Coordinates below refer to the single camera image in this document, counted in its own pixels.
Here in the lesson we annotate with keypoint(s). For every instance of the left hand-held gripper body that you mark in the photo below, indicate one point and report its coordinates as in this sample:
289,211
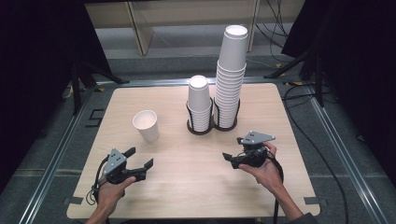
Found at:
115,161

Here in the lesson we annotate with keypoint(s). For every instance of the tall stack of white cups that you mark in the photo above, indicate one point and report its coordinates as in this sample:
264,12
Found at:
232,53

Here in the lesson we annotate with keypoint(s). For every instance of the black curtain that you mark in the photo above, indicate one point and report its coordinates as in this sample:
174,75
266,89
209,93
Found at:
34,62
358,62

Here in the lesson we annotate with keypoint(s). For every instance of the person's right hand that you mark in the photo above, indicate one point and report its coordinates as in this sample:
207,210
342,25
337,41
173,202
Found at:
266,175

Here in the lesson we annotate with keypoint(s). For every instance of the metal floor rail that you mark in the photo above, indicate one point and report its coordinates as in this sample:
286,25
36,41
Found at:
345,155
155,82
53,168

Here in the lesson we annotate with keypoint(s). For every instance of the person's left hand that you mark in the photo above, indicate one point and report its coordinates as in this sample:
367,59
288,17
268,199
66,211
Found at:
110,194

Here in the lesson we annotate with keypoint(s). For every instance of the black metal stand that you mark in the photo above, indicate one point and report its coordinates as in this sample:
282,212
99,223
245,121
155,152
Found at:
76,90
317,81

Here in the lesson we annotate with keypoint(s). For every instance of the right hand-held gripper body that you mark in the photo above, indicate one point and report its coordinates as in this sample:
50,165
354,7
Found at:
257,137

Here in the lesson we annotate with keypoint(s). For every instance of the short stack of white cups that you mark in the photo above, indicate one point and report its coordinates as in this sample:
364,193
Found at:
198,96

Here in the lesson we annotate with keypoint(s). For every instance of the pale wooden shelf unit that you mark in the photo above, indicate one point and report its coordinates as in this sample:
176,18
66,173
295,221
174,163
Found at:
186,12

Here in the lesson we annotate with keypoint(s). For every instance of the white paper cup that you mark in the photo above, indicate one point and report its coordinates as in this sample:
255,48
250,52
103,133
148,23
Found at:
146,126

